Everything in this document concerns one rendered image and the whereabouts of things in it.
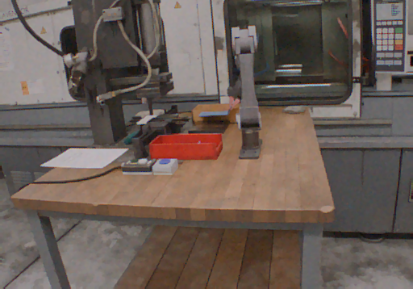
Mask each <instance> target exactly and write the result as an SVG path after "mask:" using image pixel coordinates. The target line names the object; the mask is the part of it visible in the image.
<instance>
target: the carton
mask: <svg viewBox="0 0 413 289"><path fill-rule="evenodd" d="M229 105H230V103H223V104H207V105H197V106H196V107H195V108H194V109H192V120H193V124H195V123H196V122H197V121H198V120H214V119H229V123H237V121H236V114H238V113H240V103H237V104H236V105H235V106H234V107H233V108H232V110H231V111H230V113H229V114H228V115H212V116H199V117H198V115H199V114H200V113H202V112H213V111H228V108H229Z"/></svg>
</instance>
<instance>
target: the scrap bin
mask: <svg viewBox="0 0 413 289"><path fill-rule="evenodd" d="M199 141H200V143H198V142H199ZM148 147H149V152H150V157H151V159H161V160H163V159H177V160H217V159H218V157H219V155H220V154H221V150H222V148H223V142H222V133H207V134H177V135H159V136H158V137H157V138H156V139H155V140H153V141H152V142H151V143H150V144H149V145H148Z"/></svg>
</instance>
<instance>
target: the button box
mask: <svg viewBox="0 0 413 289"><path fill-rule="evenodd" d="M130 160H131V158H130V159H129V160H128V161H127V162H125V163H122V165H120V166H117V167H113V168H111V169H109V170H108V171H105V172H102V173H101V174H97V175H92V176H89V177H86V178H78V179H73V180H60V181H37V182H29V183H28V184H24V185H23V186H22V187H20V188H19V189H18V191H17V192H16V193H18V192H19V191H21V190H22V189H23V188H24V187H26V186H28V185H30V184H36V183H42V184H48V183H67V182H80V181H84V180H86V179H90V178H91V179H92V178H96V177H98V176H103V175H105V174H107V173H109V172H111V171H113V170H116V169H118V168H121V170H122V172H123V174H145V175H151V174H152V173H153V169H152V167H153V165H155V163H156V159H147V160H148V161H147V162H145V163H139V162H137V163H133V164H132V163H130Z"/></svg>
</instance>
